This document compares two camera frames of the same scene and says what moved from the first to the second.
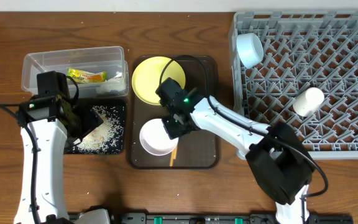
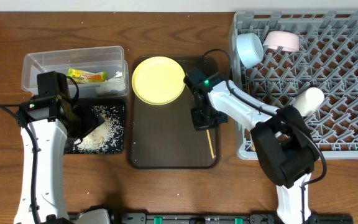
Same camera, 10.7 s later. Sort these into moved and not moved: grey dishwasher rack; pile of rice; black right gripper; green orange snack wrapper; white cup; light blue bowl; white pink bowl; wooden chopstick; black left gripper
Moved: wooden chopstick; white pink bowl; black right gripper
Not moved: pile of rice; grey dishwasher rack; green orange snack wrapper; white cup; light blue bowl; black left gripper
